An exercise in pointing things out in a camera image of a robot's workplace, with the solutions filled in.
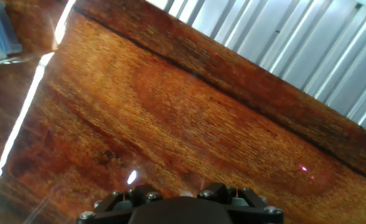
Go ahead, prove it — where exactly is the glossy wood grain board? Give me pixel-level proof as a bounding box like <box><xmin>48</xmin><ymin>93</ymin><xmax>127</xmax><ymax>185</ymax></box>
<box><xmin>0</xmin><ymin>0</ymin><xmax>366</xmax><ymax>224</ymax></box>

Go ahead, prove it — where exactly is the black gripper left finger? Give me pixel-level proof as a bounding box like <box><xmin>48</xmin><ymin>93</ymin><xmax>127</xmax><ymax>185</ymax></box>
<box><xmin>76</xmin><ymin>184</ymin><xmax>164</xmax><ymax>224</ymax></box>

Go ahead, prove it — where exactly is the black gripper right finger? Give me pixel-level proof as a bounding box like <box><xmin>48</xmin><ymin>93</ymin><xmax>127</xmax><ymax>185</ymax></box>
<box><xmin>197</xmin><ymin>182</ymin><xmax>285</xmax><ymax>224</ymax></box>

